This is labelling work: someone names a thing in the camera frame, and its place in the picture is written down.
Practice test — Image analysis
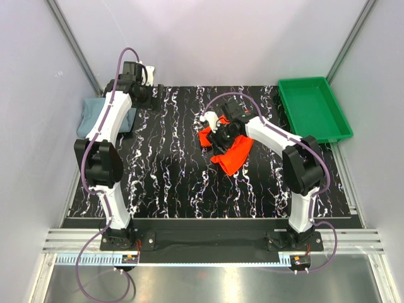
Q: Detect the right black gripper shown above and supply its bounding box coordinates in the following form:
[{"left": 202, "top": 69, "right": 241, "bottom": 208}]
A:
[{"left": 206, "top": 122, "right": 241, "bottom": 157}]

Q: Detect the orange t shirt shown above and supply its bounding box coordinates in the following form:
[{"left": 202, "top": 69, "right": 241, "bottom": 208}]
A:
[{"left": 198, "top": 115, "right": 254, "bottom": 176}]

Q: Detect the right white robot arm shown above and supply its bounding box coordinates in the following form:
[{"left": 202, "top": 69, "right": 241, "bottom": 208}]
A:
[{"left": 200, "top": 101, "right": 330, "bottom": 251}]

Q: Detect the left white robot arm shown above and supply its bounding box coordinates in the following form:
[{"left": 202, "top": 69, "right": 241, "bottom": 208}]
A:
[{"left": 74, "top": 61, "right": 163, "bottom": 250}]

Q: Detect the black marbled table mat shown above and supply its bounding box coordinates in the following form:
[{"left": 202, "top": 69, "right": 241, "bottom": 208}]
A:
[{"left": 68, "top": 85, "right": 359, "bottom": 219}]

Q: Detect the folded grey-blue t shirt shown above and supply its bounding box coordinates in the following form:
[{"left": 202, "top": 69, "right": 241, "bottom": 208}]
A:
[{"left": 76, "top": 98, "right": 136, "bottom": 138}]

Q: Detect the green plastic tray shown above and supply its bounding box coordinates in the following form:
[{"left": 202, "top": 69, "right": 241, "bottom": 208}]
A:
[{"left": 278, "top": 77, "right": 354, "bottom": 143}]

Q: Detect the right orange connector block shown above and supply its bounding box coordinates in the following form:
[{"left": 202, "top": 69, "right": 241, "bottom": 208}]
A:
[{"left": 291, "top": 255, "right": 311, "bottom": 268}]

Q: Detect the orange connector block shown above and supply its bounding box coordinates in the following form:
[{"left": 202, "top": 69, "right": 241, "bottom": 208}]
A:
[
  {"left": 291, "top": 255, "right": 311, "bottom": 268},
  {"left": 122, "top": 254, "right": 139, "bottom": 264}
]

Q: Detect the left orange connector block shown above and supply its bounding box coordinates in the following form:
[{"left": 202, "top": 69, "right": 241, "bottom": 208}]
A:
[{"left": 122, "top": 254, "right": 139, "bottom": 264}]

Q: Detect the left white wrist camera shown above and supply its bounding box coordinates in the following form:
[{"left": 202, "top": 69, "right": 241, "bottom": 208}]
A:
[{"left": 141, "top": 65, "right": 155, "bottom": 86}]

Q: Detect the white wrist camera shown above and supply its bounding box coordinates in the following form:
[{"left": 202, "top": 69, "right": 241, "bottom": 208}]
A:
[
  {"left": 141, "top": 65, "right": 155, "bottom": 86},
  {"left": 199, "top": 111, "right": 221, "bottom": 133}
]

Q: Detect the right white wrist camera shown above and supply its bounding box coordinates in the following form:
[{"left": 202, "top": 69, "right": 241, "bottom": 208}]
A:
[{"left": 199, "top": 111, "right": 221, "bottom": 133}]

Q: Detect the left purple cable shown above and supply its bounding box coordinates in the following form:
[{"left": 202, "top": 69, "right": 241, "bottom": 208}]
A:
[{"left": 74, "top": 47, "right": 141, "bottom": 302}]

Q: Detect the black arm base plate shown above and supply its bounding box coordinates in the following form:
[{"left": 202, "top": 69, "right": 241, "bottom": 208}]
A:
[{"left": 100, "top": 217, "right": 324, "bottom": 264}]

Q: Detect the aluminium frame rail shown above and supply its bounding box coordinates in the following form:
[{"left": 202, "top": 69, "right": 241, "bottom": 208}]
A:
[{"left": 42, "top": 229, "right": 384, "bottom": 254}]

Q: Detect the white slotted cable duct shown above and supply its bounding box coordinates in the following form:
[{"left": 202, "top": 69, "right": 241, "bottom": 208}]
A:
[{"left": 56, "top": 253, "right": 139, "bottom": 266}]

